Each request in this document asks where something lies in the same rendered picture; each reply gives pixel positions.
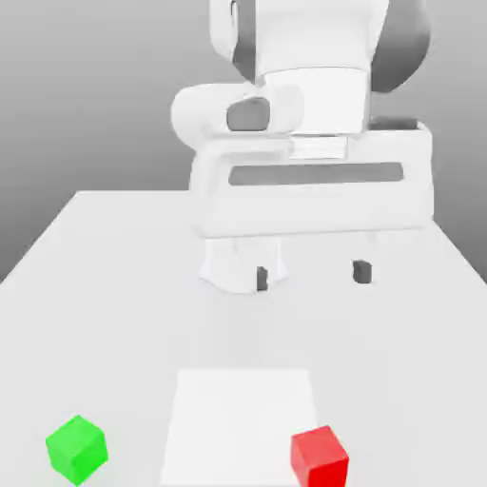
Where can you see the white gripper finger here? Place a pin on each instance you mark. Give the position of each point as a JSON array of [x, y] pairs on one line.
[[262, 279], [361, 272]]

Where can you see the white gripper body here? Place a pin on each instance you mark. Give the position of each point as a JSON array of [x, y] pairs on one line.
[[312, 205]]

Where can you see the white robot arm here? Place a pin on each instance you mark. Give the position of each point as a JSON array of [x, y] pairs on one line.
[[315, 45]]

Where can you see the small red cube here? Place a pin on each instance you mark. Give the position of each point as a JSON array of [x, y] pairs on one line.
[[319, 456]]

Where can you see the small green cube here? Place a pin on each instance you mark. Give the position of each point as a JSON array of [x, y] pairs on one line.
[[77, 451]]

